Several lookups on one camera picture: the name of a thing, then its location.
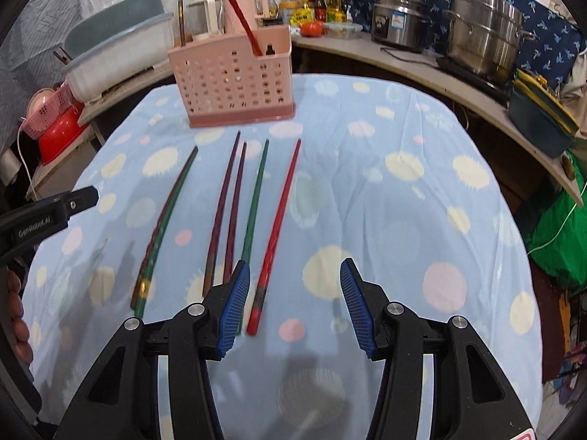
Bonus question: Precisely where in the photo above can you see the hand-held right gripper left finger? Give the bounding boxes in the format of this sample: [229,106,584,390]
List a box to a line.
[52,259,252,440]

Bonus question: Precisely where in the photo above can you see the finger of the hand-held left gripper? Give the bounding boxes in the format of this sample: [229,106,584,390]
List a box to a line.
[63,186,100,221]

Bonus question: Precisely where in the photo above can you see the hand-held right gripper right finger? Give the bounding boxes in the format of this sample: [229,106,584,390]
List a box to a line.
[339,257,538,440]

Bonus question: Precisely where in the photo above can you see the green chopstick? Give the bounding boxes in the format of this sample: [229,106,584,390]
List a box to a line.
[133,146,200,319]
[236,139,270,336]

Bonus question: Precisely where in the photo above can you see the pink perforated utensil holder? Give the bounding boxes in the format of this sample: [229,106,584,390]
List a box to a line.
[167,25,298,129]

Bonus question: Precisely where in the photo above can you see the person's left hand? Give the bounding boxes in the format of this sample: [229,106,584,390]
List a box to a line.
[4,268,34,368]

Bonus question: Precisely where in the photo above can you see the small grey cabinet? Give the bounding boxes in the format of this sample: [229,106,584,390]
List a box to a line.
[32,133,102,202]

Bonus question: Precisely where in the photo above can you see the red plastic basin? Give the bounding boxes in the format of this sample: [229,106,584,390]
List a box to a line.
[37,109,90,166]

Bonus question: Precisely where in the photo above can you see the blue printed tablecloth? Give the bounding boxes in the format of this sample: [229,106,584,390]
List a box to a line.
[21,71,544,440]

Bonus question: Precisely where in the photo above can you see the pink plastic basket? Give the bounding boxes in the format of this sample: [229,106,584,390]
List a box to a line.
[21,85,74,140]

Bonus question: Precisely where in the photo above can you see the pink round lid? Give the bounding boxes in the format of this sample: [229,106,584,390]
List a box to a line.
[28,89,51,115]

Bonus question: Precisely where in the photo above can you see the white dish drainer teal lid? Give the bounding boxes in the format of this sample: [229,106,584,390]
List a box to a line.
[62,0,175,104]

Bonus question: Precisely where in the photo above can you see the white electric kettle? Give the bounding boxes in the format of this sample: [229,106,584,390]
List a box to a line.
[186,0,223,42]

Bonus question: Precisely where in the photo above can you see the green plastic bag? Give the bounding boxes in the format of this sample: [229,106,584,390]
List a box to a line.
[525,147,587,280]

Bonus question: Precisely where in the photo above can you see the curved grey counter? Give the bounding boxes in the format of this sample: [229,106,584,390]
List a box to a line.
[77,32,587,209]

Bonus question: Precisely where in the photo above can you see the pink electric kettle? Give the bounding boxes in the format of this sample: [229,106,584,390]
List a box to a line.
[223,0,271,33]

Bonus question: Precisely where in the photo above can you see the black induction cooker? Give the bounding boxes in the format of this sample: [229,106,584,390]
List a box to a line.
[435,55,512,102]

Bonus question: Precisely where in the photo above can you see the stacked teal and yellow bowls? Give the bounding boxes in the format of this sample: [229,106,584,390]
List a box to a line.
[508,69,579,159]

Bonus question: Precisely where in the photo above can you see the clear food container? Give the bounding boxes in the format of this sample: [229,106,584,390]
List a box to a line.
[325,21,364,40]

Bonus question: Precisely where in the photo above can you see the yellow seasoning packet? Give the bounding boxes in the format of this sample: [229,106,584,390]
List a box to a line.
[290,7,317,27]

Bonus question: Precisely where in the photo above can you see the steel rice cooker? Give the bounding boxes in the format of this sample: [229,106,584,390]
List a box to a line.
[371,0,432,52]

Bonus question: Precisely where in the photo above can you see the steel steamer pot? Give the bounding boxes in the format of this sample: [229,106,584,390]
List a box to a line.
[442,0,536,84]

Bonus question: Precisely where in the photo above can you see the white cable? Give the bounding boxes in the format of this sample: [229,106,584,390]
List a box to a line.
[17,119,37,202]

